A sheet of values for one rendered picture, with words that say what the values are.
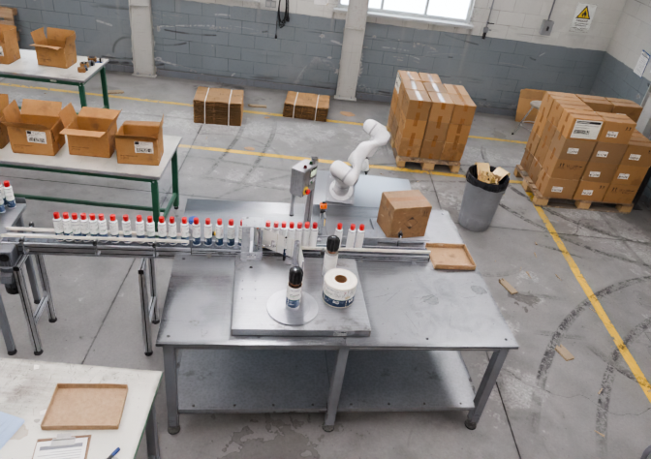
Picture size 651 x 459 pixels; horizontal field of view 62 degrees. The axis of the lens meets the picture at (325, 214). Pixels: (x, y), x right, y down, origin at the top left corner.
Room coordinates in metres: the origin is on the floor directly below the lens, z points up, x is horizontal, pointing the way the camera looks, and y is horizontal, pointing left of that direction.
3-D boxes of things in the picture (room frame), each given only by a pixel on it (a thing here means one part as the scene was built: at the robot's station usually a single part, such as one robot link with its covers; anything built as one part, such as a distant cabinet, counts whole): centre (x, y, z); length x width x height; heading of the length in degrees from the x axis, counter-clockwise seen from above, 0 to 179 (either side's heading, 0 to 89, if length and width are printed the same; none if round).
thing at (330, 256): (2.74, -0.07, 1.03); 0.09 x 0.09 x 0.30
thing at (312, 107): (7.52, 0.49, 0.11); 0.65 x 0.54 x 0.22; 91
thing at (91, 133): (4.14, 2.08, 0.96); 0.53 x 0.45 x 0.37; 5
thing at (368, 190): (3.81, -0.28, 0.81); 0.90 x 0.90 x 0.04; 4
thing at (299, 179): (3.07, 0.17, 1.38); 0.17 x 0.10 x 0.19; 155
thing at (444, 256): (3.17, -0.93, 0.85); 0.30 x 0.26 x 0.04; 100
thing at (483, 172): (5.11, -1.67, 0.50); 0.42 x 0.41 x 0.28; 94
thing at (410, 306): (2.93, -0.09, 0.82); 2.10 x 1.50 x 0.02; 100
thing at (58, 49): (6.05, 3.37, 0.97); 0.43 x 0.42 x 0.37; 0
